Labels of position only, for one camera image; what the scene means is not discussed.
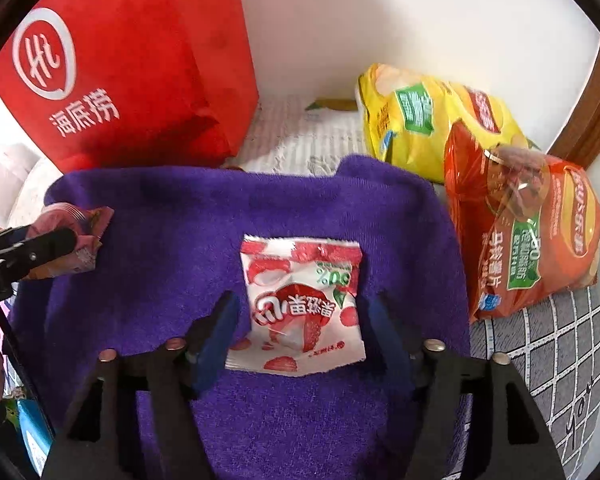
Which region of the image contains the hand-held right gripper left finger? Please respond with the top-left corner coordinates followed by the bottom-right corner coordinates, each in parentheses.
top-left (40, 290), bottom-right (242, 480)

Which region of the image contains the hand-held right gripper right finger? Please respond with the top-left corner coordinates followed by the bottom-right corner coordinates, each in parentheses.
top-left (357, 291), bottom-right (566, 480)

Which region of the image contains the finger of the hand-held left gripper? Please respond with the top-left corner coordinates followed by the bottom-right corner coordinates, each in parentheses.
top-left (0, 226), bottom-right (79, 281)

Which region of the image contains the pink orange snack packet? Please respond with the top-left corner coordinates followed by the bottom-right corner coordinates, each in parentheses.
top-left (32, 202), bottom-right (115, 281)

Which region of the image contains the white strawberry print snack packet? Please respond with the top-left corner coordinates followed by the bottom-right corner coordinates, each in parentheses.
top-left (225, 234), bottom-right (367, 377)

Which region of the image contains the purple towel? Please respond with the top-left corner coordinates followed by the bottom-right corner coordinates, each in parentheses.
top-left (7, 155), bottom-right (473, 480)

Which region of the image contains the light blue packet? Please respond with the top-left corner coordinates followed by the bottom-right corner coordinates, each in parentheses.
top-left (16, 395), bottom-right (57, 467)

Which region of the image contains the grey checked bed sheet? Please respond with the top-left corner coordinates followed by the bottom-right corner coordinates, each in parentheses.
top-left (455, 285), bottom-right (600, 480)

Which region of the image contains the orange chip bag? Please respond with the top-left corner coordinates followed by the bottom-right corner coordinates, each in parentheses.
top-left (444, 120), bottom-right (600, 325)

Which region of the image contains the yellow chip bag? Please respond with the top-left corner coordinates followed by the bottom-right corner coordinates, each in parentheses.
top-left (355, 63), bottom-right (541, 184)

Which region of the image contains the fruit print white quilt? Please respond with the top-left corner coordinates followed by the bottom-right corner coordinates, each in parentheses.
top-left (225, 95), bottom-right (381, 176)

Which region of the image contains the red paper bag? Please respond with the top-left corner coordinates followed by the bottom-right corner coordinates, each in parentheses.
top-left (0, 0), bottom-right (260, 173)

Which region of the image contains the black cable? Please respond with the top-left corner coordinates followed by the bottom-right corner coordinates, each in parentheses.
top-left (0, 302), bottom-right (58, 438)

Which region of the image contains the brown wooden frame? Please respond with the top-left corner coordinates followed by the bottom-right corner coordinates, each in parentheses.
top-left (550, 35), bottom-right (600, 171)

